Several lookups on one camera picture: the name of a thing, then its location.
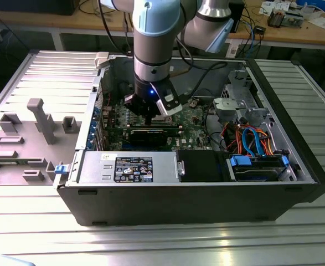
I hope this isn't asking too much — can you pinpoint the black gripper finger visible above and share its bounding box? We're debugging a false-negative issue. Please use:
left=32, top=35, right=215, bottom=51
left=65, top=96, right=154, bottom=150
left=123, top=93, right=152, bottom=125
left=151, top=106, right=161, bottom=125

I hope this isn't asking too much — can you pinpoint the metal socket cover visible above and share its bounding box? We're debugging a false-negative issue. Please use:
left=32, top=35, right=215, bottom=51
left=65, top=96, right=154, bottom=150
left=153, top=113, right=177, bottom=125

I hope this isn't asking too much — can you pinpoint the black graphics card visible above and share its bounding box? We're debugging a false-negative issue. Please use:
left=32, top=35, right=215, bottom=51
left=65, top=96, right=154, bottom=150
left=128, top=127, right=168, bottom=147

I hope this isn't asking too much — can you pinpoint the black RAM stick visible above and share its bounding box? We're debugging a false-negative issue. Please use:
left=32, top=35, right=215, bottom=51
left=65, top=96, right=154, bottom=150
left=127, top=123, right=183, bottom=136

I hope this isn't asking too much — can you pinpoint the green motherboard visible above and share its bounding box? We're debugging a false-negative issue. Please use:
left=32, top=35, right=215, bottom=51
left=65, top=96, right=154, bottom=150
left=101, top=96, right=214, bottom=152

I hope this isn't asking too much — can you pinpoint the black plastic shroud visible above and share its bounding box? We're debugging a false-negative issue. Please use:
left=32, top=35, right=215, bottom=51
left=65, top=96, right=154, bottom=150
left=178, top=151, right=231, bottom=183

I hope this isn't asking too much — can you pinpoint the silver power supply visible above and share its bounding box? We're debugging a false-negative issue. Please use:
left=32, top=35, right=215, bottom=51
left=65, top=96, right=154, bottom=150
left=78, top=151, right=179, bottom=185

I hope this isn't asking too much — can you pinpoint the metal drive cage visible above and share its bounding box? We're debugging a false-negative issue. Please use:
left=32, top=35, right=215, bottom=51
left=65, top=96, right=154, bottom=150
left=213, top=69, right=275, bottom=131

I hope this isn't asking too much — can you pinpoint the black PC case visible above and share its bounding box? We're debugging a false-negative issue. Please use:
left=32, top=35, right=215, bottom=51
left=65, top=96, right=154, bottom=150
left=53, top=51, right=325, bottom=227

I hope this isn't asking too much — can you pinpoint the hard disk in blue carrier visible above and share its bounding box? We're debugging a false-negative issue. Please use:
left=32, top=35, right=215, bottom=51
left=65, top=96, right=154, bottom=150
left=228, top=155, right=290, bottom=182

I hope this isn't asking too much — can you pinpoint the wooden desk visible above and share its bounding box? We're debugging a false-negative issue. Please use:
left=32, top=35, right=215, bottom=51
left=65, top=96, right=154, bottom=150
left=0, top=0, right=325, bottom=47

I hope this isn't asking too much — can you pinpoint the grey parts rack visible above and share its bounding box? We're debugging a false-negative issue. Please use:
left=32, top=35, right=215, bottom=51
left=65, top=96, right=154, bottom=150
left=0, top=98, right=82, bottom=186

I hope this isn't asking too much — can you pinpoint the black tower box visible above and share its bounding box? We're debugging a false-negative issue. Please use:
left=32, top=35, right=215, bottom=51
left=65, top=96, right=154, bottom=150
left=230, top=0, right=246, bottom=34

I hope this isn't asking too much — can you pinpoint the green RAM stick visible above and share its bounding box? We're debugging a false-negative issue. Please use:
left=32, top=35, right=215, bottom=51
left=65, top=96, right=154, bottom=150
left=0, top=160, right=27, bottom=167

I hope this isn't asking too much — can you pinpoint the black computer box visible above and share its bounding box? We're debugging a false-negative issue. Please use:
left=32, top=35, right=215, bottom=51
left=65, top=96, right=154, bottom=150
left=0, top=0, right=81, bottom=16

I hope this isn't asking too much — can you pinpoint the metal heatsink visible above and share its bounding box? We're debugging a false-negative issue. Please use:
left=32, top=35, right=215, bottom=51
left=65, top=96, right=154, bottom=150
left=267, top=8, right=285, bottom=28

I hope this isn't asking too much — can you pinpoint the green circuit device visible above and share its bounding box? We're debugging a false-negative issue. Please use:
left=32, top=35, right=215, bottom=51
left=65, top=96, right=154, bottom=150
left=282, top=11, right=304, bottom=28

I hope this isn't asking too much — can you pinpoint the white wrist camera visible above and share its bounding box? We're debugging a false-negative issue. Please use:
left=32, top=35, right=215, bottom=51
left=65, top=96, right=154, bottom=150
left=151, top=81, right=183, bottom=116

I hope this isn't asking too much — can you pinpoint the blue wire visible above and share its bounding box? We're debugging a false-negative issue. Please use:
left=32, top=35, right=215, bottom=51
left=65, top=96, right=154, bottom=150
left=241, top=127, right=266, bottom=158

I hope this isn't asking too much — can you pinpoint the orange wire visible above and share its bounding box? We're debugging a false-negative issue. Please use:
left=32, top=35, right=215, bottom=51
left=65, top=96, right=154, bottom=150
left=257, top=129, right=276, bottom=156

